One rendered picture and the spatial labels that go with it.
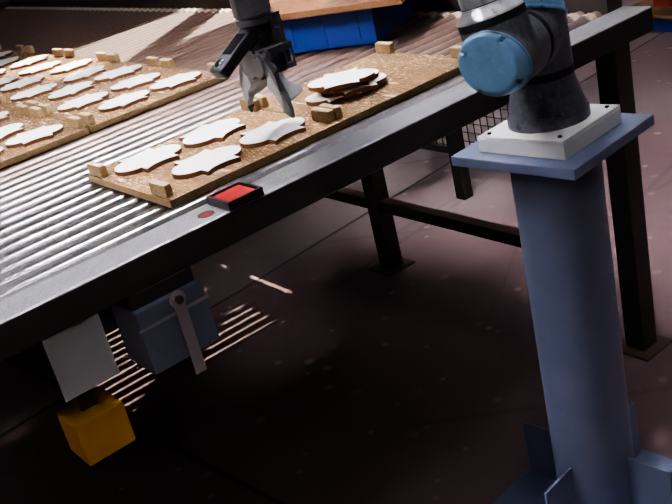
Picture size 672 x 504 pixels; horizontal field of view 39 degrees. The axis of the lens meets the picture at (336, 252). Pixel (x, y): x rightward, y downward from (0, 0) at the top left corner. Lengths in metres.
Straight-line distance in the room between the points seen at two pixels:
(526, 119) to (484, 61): 0.20
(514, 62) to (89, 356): 0.84
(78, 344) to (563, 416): 1.00
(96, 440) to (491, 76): 0.88
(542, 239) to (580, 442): 0.47
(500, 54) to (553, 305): 0.55
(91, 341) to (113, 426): 0.15
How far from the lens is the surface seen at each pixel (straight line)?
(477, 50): 1.60
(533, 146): 1.74
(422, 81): 2.10
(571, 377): 1.99
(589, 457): 2.10
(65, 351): 1.60
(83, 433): 1.63
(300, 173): 1.77
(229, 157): 1.86
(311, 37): 2.68
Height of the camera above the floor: 1.49
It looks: 24 degrees down
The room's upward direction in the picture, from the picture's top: 14 degrees counter-clockwise
